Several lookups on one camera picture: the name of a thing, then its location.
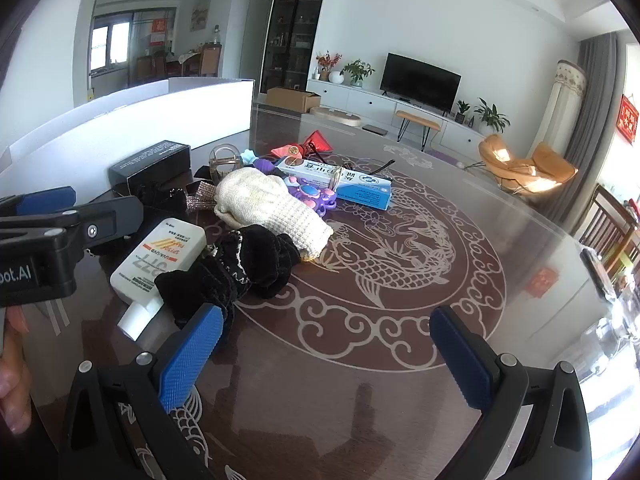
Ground grey curtain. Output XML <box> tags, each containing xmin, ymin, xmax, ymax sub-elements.
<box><xmin>565</xmin><ymin>32</ymin><xmax>618</xmax><ymax>221</ymax></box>

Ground clear hair claw clip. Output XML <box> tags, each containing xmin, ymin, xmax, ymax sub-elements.
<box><xmin>209</xmin><ymin>144</ymin><xmax>244</xmax><ymax>183</ymax></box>

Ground purple pop fidget toy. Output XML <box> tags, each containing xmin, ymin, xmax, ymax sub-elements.
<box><xmin>280</xmin><ymin>175</ymin><xmax>342</xmax><ymax>219</ymax></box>

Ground red candy pouch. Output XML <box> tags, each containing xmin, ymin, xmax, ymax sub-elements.
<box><xmin>271</xmin><ymin>130</ymin><xmax>335</xmax><ymax>159</ymax></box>

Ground orange lounge chair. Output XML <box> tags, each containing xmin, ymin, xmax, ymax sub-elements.
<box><xmin>477</xmin><ymin>134</ymin><xmax>578</xmax><ymax>196</ymax></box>

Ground person's left hand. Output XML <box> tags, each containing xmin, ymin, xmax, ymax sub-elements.
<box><xmin>0</xmin><ymin>305</ymin><xmax>32</xmax><ymax>433</ymax></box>

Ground white sunscreen bottle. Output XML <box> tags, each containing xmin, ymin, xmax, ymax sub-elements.
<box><xmin>110</xmin><ymin>217</ymin><xmax>207</xmax><ymax>343</ymax></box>

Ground cream knit glove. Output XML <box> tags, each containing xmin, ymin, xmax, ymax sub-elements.
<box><xmin>214</xmin><ymin>167</ymin><xmax>335</xmax><ymax>261</ymax></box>

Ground black framed glasses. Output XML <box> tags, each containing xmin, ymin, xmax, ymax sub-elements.
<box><xmin>341</xmin><ymin>157</ymin><xmax>397</xmax><ymax>177</ymax></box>

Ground rhinestone black hair bow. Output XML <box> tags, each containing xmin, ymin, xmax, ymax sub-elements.
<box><xmin>134</xmin><ymin>164</ymin><xmax>222</xmax><ymax>215</ymax></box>

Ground window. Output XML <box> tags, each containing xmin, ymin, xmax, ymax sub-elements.
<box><xmin>90</xmin><ymin>22</ymin><xmax>128</xmax><ymax>71</ymax></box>

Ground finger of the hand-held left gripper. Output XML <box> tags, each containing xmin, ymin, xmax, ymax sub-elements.
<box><xmin>0</xmin><ymin>186</ymin><xmax>77</xmax><ymax>221</ymax></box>
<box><xmin>50</xmin><ymin>195</ymin><xmax>145</xmax><ymax>261</ymax></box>

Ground beige curved floor board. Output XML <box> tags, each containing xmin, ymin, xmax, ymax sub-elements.
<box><xmin>310</xmin><ymin>106</ymin><xmax>362</xmax><ymax>128</ymax></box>

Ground green plant in white pot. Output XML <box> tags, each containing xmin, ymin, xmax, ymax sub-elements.
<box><xmin>342</xmin><ymin>59</ymin><xmax>376</xmax><ymax>88</ymax></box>

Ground brown wooden chair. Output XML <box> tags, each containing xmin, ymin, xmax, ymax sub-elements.
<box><xmin>575</xmin><ymin>185</ymin><xmax>640</xmax><ymax>271</ymax></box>

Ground red flowers in vase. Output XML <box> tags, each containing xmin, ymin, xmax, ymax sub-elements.
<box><xmin>316</xmin><ymin>51</ymin><xmax>344</xmax><ymax>84</ymax></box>

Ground blue and white box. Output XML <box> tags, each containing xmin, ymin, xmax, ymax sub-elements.
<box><xmin>276</xmin><ymin>156</ymin><xmax>392</xmax><ymax>211</ymax></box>

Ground purple toy with blue frill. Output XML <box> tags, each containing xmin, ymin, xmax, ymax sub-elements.
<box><xmin>240</xmin><ymin>149</ymin><xmax>281</xmax><ymax>177</ymax></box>

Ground covered standing air conditioner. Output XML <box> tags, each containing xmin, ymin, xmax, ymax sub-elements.
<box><xmin>540</xmin><ymin>59</ymin><xmax>587</xmax><ymax>136</ymax></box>

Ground wooden dining chair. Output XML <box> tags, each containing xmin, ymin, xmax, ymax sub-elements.
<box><xmin>200</xmin><ymin>44</ymin><xmax>222</xmax><ymax>78</ymax></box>

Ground red wall decoration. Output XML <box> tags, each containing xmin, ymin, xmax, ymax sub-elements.
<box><xmin>619</xmin><ymin>94</ymin><xmax>638</xmax><ymax>142</ymax></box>

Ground white partition board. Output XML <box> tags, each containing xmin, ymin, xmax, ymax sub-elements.
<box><xmin>0</xmin><ymin>101</ymin><xmax>216</xmax><ymax>196</ymax></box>
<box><xmin>75</xmin><ymin>78</ymin><xmax>255</xmax><ymax>147</ymax></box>

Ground wooden bench with black legs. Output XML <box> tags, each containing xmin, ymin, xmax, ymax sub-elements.
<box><xmin>395</xmin><ymin>110</ymin><xmax>443</xmax><ymax>151</ymax></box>

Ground brown patterned desktop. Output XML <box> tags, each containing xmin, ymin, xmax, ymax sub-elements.
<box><xmin>0</xmin><ymin>102</ymin><xmax>626</xmax><ymax>480</ymax></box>

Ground black television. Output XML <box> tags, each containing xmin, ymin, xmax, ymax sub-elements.
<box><xmin>380</xmin><ymin>52</ymin><xmax>462</xmax><ymax>111</ymax></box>

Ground framed wall painting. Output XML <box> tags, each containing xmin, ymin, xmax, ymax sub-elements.
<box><xmin>191</xmin><ymin>0</ymin><xmax>212</xmax><ymax>31</ymax></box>

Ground white television cabinet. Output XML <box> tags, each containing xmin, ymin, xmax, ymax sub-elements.
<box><xmin>306</xmin><ymin>79</ymin><xmax>493</xmax><ymax>153</ymax></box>

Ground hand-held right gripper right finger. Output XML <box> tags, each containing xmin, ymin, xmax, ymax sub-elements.
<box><xmin>429</xmin><ymin>305</ymin><xmax>598</xmax><ymax>480</ymax></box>

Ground cardboard box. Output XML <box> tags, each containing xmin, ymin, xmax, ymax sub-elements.
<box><xmin>266</xmin><ymin>86</ymin><xmax>322</xmax><ymax>113</ymax></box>

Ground purple floor mat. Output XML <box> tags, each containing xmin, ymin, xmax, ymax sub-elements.
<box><xmin>425</xmin><ymin>147</ymin><xmax>466</xmax><ymax>166</ymax></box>

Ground black velvet scrunchie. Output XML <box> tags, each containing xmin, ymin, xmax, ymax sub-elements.
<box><xmin>154</xmin><ymin>225</ymin><xmax>302</xmax><ymax>341</ymax></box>

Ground large leafy potted plant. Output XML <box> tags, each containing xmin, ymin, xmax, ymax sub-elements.
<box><xmin>472</xmin><ymin>97</ymin><xmax>511</xmax><ymax>135</ymax></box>

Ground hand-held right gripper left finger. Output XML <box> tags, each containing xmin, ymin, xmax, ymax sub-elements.
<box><xmin>59</xmin><ymin>302</ymin><xmax>226</xmax><ymax>480</ymax></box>

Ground black printed box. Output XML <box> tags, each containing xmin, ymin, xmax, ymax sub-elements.
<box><xmin>109</xmin><ymin>140</ymin><xmax>192</xmax><ymax>196</ymax></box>

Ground dark glass display cabinet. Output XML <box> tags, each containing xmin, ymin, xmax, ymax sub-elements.
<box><xmin>260</xmin><ymin>0</ymin><xmax>333</xmax><ymax>93</ymax></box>

